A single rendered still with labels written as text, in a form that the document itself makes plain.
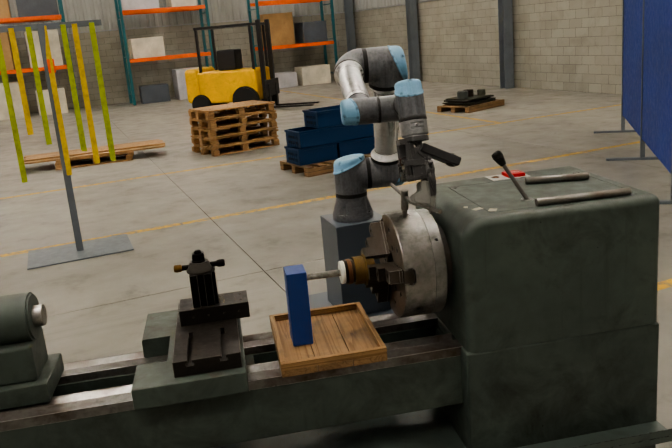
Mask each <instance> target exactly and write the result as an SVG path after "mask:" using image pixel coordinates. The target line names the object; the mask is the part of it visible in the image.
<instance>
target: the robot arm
mask: <svg viewBox="0 0 672 448"><path fill-rule="evenodd" d="M334 78H335V81H336V83H337V84H338V85H339V86H340V88H341V91H342V95H343V98H344V100H342V101H341V102H340V113H341V121H342V124H343V125H345V126H348V125H353V126H357V125H362V124H373V123H374V136H375V148H374V149H373V150H372V151H371V157H366V158H365V156H364V154H351V155H347V156H343V157H340V158H338V159H337V160H335V162H334V172H333V174H334V180H335V192H336V201H335V206H334V210H333V220H334V221H337V222H342V223H355V222H362V221H366V220H369V219H371V218H372V217H373V209H372V207H371V204H370V202H369V199H368V197H367V189H371V188H381V187H391V186H390V183H393V184H394V185H396V186H399V185H402V184H404V182H407V181H408V182H411V181H416V180H421V181H420V182H418V183H417V185H416V188H417V191H416V192H415V193H414V194H412V195H411V196H410V200H411V202H413V203H418V204H426V205H429V206H432V207H435V206H436V177H435V167H434V163H433V160H432V159H434V160H437V161H439V162H442V163H444V164H446V165H447V166H450V167H455V166H458V165H459V164H460V162H461V157H459V156H457V155H456V154H454V153H449V152H446V151H444V150H441V149H439V148H436V147H434V146H431V145H429V144H426V143H422V142H423V141H427V140H429V136H428V135H427V134H428V133H429V131H428V124H427V117H426V109H425V102H424V95H423V93H424V90H423V89H422V83H421V81H420V80H419V79H408V70H407V64H406V59H405V55H404V52H403V49H402V48H401V47H400V46H389V45H387V46H382V47H370V48H358V49H354V50H351V51H349V52H347V53H345V54H344V55H343V56H342V57H341V58H340V59H339V60H338V61H337V63H336V65H335V67H334ZM365 83H369V87H370V89H372V90H373V95H374V97H369V94H368V91H367V89H366V86H365ZM398 122H399V125H400V132H401V137H402V138H404V139H399V140H398ZM414 145H415V147H414Z"/></svg>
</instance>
